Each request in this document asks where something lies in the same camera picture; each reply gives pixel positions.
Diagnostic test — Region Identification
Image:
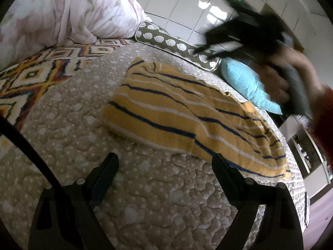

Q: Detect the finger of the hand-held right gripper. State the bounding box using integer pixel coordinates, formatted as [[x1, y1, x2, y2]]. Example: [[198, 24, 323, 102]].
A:
[[194, 39, 245, 59]]

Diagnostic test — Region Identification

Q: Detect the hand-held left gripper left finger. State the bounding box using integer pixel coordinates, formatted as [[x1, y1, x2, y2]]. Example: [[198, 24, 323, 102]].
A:
[[28, 152, 119, 250]]

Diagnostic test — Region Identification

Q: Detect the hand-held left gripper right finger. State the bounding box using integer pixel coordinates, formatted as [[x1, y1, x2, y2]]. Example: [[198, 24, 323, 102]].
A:
[[211, 154, 304, 250]]

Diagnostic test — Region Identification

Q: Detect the yellow striped knit garment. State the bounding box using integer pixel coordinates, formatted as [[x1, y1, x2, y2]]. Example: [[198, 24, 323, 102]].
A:
[[102, 57, 291, 180]]

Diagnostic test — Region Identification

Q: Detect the person's right forearm red sleeve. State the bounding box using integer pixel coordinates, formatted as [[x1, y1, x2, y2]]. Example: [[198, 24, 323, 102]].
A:
[[311, 85, 333, 164]]

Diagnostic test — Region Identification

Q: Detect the person's right hand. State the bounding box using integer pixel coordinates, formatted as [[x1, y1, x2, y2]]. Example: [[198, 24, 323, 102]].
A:
[[253, 49, 316, 108]]

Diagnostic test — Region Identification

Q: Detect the beige quilted bedspread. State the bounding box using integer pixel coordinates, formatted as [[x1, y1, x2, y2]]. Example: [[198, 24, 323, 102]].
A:
[[0, 42, 311, 250]]

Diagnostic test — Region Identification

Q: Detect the turquoise ribbed pillow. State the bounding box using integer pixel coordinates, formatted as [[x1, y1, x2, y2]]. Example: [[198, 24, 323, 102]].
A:
[[220, 57, 283, 115]]

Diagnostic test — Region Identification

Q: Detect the white glossy wardrobe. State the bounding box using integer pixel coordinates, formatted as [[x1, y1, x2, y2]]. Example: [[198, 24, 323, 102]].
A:
[[135, 0, 313, 55]]

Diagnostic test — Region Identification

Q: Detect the olive pillow with white print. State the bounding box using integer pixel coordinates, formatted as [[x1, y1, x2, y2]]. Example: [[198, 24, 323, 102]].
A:
[[134, 20, 222, 72]]

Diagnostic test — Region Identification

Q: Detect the white shelf unit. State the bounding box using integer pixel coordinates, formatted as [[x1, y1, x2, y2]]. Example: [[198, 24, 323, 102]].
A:
[[277, 113, 332, 204]]

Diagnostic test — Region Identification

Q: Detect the geometric patterned blanket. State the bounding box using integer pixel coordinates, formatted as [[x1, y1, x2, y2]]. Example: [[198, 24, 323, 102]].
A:
[[0, 38, 136, 151]]

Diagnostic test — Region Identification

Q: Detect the pink floral duvet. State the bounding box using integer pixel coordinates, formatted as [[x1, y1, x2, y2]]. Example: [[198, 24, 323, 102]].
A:
[[0, 0, 150, 71]]

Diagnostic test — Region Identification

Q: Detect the black cable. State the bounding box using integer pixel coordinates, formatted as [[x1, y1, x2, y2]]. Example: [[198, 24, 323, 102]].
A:
[[0, 117, 69, 189]]

